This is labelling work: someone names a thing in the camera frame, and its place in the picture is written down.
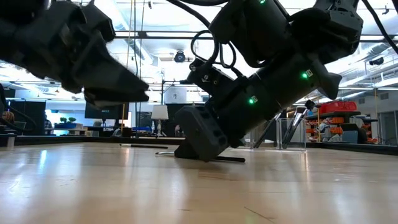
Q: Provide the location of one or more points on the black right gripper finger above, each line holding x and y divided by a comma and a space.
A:
188, 152

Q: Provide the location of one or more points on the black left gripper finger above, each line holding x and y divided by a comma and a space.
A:
115, 99
102, 74

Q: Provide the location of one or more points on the thin black makeup brush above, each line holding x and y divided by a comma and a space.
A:
144, 146
266, 132
231, 159

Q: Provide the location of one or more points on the large round-head makeup brush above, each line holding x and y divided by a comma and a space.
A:
293, 126

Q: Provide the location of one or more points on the round-head black makeup brush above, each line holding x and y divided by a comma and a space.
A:
299, 124

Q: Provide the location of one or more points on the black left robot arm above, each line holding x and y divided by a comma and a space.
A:
12, 40

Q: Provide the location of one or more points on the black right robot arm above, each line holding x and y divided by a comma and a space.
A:
280, 31

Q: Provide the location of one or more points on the black monitor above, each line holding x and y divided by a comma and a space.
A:
105, 112

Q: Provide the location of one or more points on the white box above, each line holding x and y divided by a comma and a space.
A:
175, 95

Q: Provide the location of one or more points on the white-shade table lamp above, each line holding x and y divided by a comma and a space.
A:
160, 112

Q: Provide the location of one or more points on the potted plants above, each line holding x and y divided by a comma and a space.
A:
67, 119

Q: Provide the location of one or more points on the black overhead beam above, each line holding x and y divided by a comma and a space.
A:
142, 35

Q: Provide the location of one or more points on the person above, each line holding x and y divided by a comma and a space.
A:
47, 124

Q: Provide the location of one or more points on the black partition panel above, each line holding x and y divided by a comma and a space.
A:
31, 115

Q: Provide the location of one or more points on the clear acrylic brush organizer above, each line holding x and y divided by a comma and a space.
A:
303, 137

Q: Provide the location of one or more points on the storage shelf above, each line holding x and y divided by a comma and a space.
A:
339, 127

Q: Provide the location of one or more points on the red storage bins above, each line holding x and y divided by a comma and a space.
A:
337, 107

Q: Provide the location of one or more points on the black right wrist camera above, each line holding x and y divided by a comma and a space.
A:
208, 77

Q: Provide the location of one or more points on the black metal table frame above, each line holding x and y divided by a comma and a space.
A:
77, 140

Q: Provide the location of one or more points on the round black ceiling camera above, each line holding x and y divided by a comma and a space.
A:
179, 57

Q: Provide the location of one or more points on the black hanging camera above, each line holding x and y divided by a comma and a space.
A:
376, 61

